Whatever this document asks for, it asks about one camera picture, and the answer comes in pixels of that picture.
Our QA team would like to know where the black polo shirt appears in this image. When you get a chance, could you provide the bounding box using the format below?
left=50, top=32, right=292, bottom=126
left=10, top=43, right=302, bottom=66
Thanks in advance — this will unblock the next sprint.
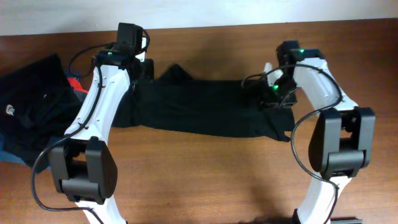
left=112, top=64, right=295, bottom=142

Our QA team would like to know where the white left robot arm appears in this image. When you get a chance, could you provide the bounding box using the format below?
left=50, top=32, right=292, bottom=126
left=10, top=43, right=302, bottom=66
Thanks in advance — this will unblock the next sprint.
left=47, top=23, right=150, bottom=223

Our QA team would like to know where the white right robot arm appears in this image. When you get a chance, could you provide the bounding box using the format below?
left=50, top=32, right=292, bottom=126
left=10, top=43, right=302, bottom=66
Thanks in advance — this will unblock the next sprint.
left=260, top=40, right=376, bottom=224

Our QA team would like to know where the red garment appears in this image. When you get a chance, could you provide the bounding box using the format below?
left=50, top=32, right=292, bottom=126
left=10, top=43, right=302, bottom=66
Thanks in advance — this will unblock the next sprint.
left=67, top=77, right=88, bottom=94

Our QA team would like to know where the black garment with logo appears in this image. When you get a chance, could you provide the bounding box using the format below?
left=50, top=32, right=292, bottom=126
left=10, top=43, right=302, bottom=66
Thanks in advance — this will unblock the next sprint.
left=1, top=54, right=82, bottom=167

